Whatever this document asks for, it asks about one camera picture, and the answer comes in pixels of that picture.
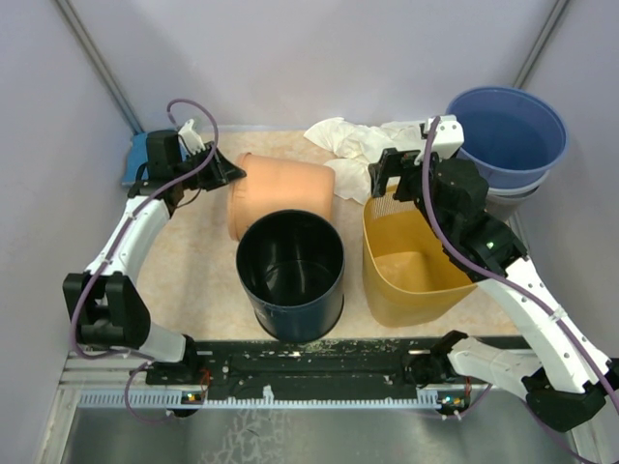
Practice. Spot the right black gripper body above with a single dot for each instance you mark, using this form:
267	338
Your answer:
432	163

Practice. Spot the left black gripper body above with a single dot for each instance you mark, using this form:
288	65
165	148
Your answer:
205	179

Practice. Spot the orange cartoon plastic bucket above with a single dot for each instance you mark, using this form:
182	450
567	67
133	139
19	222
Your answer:
272	185

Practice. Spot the grey slotted plastic bin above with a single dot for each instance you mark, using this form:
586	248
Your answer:
502	203

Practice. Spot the yellow slotted plastic basket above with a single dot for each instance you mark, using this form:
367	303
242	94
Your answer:
408	279

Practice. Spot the blue plastic bucket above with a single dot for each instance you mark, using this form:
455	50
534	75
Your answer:
513	136

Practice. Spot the dark blue cylindrical bin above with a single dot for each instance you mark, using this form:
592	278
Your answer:
291	265

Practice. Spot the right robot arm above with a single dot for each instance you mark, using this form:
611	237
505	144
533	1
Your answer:
567	381

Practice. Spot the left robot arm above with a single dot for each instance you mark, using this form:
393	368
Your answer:
107	314

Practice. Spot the white crumpled cloth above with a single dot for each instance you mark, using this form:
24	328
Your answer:
355	147

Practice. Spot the blue folded towel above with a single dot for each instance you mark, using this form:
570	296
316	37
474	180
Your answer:
136	157

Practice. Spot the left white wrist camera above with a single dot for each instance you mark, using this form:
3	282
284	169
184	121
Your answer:
190	138

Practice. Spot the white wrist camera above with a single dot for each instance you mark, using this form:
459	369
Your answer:
448	137
190	138

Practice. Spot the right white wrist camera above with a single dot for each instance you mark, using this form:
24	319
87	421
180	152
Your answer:
448	137

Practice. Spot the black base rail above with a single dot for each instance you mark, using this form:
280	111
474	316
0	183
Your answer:
325	374

